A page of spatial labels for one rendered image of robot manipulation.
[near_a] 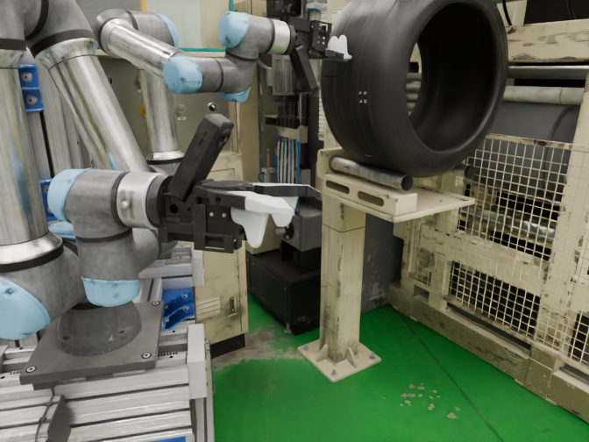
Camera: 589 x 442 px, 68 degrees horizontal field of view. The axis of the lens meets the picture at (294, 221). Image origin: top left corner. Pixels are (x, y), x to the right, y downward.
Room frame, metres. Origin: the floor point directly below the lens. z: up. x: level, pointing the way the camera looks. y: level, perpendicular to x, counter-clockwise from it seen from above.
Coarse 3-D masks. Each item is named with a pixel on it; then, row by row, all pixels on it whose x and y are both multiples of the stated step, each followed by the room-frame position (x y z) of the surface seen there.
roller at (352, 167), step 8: (336, 160) 1.48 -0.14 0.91; (344, 160) 1.45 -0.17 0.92; (352, 160) 1.44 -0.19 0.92; (336, 168) 1.48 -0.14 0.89; (344, 168) 1.43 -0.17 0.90; (352, 168) 1.40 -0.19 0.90; (360, 168) 1.37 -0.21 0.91; (368, 168) 1.35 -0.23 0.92; (376, 168) 1.32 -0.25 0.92; (360, 176) 1.37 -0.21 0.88; (368, 176) 1.33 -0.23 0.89; (376, 176) 1.30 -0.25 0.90; (384, 176) 1.28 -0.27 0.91; (392, 176) 1.25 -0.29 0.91; (400, 176) 1.23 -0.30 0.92; (408, 176) 1.22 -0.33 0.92; (392, 184) 1.25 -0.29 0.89; (400, 184) 1.22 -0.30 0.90; (408, 184) 1.22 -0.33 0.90
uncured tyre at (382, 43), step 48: (384, 0) 1.24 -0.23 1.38; (432, 0) 1.22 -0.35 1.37; (480, 0) 1.32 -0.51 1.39; (384, 48) 1.17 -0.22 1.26; (432, 48) 1.63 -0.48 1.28; (480, 48) 1.52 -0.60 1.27; (336, 96) 1.28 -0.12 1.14; (384, 96) 1.16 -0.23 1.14; (432, 96) 1.64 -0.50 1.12; (480, 96) 1.51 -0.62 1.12; (384, 144) 1.20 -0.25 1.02; (432, 144) 1.54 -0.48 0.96
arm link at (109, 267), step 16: (80, 240) 0.55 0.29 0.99; (96, 240) 0.54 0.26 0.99; (112, 240) 0.55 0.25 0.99; (128, 240) 0.57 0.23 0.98; (144, 240) 0.61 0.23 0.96; (80, 256) 0.55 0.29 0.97; (96, 256) 0.54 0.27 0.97; (112, 256) 0.55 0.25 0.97; (128, 256) 0.56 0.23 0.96; (144, 256) 0.60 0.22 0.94; (96, 272) 0.54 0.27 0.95; (112, 272) 0.55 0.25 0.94; (128, 272) 0.56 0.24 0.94; (96, 288) 0.54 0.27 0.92; (112, 288) 0.54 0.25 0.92; (128, 288) 0.56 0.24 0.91; (96, 304) 0.55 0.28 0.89; (112, 304) 0.55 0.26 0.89
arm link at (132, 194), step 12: (132, 180) 0.54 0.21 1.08; (144, 180) 0.54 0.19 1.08; (120, 192) 0.53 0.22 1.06; (132, 192) 0.53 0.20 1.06; (144, 192) 0.53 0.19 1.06; (120, 204) 0.53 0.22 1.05; (132, 204) 0.52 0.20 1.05; (144, 204) 0.52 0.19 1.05; (120, 216) 0.53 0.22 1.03; (132, 216) 0.52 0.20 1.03; (144, 216) 0.52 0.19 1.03; (144, 228) 0.54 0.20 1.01; (156, 228) 0.54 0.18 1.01
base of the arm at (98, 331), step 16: (80, 304) 0.69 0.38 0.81; (128, 304) 0.74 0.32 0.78; (64, 320) 0.70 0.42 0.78; (80, 320) 0.68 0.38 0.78; (96, 320) 0.69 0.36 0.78; (112, 320) 0.70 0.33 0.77; (128, 320) 0.72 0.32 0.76; (64, 336) 0.69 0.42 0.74; (80, 336) 0.67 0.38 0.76; (96, 336) 0.68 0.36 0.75; (112, 336) 0.69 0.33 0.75; (128, 336) 0.71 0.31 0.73; (80, 352) 0.67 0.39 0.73; (96, 352) 0.67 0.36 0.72
